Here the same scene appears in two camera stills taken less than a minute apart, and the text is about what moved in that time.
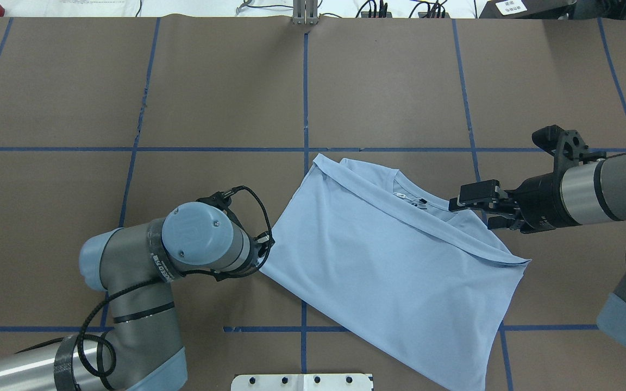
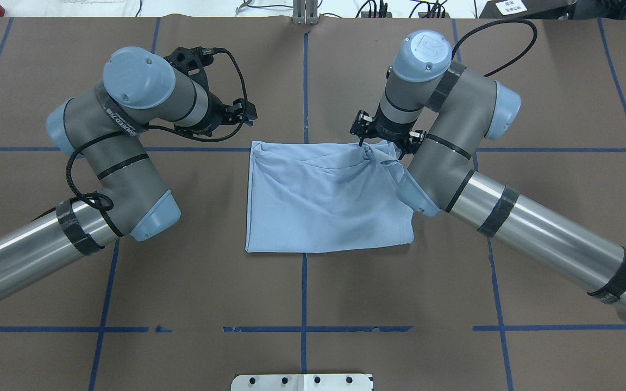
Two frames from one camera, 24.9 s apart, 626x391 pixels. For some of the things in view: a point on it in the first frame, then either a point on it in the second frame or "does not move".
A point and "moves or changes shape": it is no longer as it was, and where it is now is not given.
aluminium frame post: (305, 12) does not move
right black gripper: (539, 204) → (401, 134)
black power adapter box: (527, 9) does not move
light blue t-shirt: (425, 284) moves or changes shape
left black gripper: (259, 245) → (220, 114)
